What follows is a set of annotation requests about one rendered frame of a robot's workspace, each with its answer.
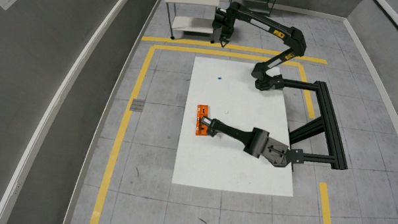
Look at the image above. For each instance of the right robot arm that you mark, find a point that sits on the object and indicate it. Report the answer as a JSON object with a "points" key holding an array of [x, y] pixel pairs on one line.
{"points": [[296, 42]]}

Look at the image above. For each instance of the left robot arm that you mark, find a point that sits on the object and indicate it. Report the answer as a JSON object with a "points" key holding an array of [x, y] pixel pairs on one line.
{"points": [[256, 142]]}

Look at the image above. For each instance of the orange rack of bins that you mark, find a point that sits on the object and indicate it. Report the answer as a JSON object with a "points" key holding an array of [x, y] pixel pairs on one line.
{"points": [[199, 126]]}

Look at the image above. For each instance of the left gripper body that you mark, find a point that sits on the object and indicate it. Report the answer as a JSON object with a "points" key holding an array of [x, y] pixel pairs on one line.
{"points": [[211, 134]]}

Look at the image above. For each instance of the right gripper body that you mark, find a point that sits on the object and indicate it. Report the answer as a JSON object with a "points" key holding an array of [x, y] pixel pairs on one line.
{"points": [[230, 31]]}

